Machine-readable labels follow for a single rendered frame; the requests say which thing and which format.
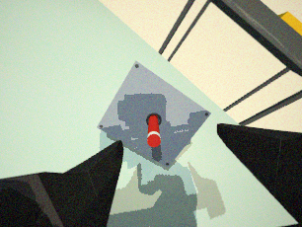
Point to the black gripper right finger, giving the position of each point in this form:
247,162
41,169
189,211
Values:
273,157

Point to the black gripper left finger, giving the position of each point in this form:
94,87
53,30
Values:
79,197

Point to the red peg with white band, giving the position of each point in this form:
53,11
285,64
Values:
153,137

